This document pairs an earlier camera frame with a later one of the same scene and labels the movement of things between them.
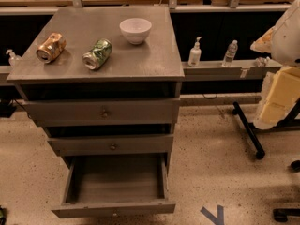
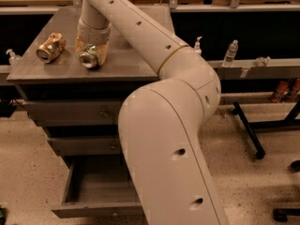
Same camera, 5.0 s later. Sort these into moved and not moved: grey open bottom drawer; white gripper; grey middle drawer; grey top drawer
Moved: white gripper
Not moved: grey top drawer; grey open bottom drawer; grey middle drawer
